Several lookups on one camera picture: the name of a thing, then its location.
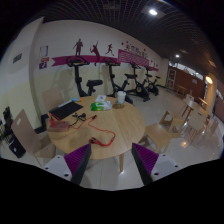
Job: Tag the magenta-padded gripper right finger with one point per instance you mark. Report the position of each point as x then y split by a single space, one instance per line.
146 160

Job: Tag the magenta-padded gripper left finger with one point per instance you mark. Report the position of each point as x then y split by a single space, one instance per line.
76 158

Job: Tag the red charger block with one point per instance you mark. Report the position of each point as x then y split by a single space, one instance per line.
54 122

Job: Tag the pink power strip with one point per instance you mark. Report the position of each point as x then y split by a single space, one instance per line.
63 126

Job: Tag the black mouse pad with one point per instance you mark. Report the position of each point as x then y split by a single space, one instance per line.
66 110

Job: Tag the wooden chair with cutout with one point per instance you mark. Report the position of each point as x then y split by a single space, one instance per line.
52 98
26 133

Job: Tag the white flat strip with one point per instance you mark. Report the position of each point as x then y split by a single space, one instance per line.
66 103

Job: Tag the green wet wipes pack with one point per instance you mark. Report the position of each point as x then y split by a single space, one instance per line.
101 106

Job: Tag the blue and orange marker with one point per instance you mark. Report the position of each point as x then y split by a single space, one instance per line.
76 100

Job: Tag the round brown coaster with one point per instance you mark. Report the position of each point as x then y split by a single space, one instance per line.
118 106

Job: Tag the black bin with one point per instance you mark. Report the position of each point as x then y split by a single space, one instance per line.
16 147

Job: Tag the group of wooden tables and chairs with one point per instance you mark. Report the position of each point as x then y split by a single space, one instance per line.
196 120

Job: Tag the white tissue pack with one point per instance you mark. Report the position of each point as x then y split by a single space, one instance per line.
100 98

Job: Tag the white cup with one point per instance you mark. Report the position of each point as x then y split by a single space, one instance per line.
121 97

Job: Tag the black exercise bike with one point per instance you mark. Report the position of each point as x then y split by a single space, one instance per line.
114 83
151 85
138 88
78 80

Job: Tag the black equipment rack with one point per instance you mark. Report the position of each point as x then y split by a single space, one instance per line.
7 120

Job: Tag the group of ceiling lights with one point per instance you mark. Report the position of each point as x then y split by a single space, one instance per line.
153 12

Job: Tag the magenta sports wall mural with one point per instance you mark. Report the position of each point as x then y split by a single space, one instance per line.
63 60

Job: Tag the glowing wall lamp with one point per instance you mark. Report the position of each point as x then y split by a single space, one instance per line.
208 80

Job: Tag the group of wall posters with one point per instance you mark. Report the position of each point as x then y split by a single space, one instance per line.
43 51

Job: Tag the grey wall vent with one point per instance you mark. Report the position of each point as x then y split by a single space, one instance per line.
17 58

